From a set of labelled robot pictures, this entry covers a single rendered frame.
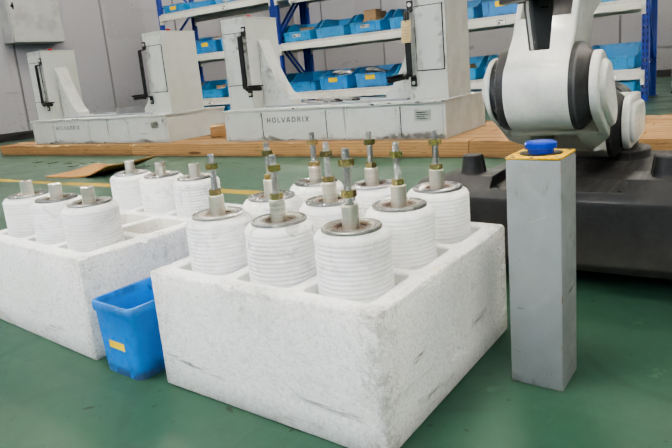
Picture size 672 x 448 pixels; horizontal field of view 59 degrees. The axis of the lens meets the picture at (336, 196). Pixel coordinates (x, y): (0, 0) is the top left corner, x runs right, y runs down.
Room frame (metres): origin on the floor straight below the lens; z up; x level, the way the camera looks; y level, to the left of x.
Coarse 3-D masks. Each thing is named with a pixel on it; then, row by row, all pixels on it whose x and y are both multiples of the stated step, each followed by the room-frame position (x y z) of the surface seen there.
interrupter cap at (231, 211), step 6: (204, 210) 0.87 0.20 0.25; (228, 210) 0.86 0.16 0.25; (234, 210) 0.85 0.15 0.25; (240, 210) 0.85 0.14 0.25; (192, 216) 0.83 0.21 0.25; (198, 216) 0.83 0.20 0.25; (204, 216) 0.83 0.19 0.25; (210, 216) 0.84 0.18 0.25; (222, 216) 0.82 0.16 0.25; (228, 216) 0.81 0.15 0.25; (234, 216) 0.82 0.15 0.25
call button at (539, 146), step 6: (528, 144) 0.75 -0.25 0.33; (534, 144) 0.74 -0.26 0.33; (540, 144) 0.74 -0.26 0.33; (546, 144) 0.74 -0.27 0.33; (552, 144) 0.74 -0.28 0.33; (528, 150) 0.76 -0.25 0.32; (534, 150) 0.75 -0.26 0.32; (540, 150) 0.74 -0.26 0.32; (546, 150) 0.74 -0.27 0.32; (552, 150) 0.75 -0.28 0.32
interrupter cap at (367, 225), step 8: (328, 224) 0.72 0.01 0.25; (336, 224) 0.72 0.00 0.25; (360, 224) 0.72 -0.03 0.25; (368, 224) 0.71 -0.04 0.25; (376, 224) 0.70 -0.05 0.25; (328, 232) 0.68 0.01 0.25; (336, 232) 0.68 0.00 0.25; (344, 232) 0.68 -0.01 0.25; (352, 232) 0.67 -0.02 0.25; (360, 232) 0.67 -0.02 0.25; (368, 232) 0.67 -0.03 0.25
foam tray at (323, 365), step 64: (448, 256) 0.77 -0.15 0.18; (192, 320) 0.78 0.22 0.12; (256, 320) 0.71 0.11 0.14; (320, 320) 0.64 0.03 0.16; (384, 320) 0.61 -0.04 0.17; (448, 320) 0.74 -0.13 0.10; (192, 384) 0.79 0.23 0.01; (256, 384) 0.71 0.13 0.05; (320, 384) 0.65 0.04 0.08; (384, 384) 0.60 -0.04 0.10; (448, 384) 0.73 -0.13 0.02
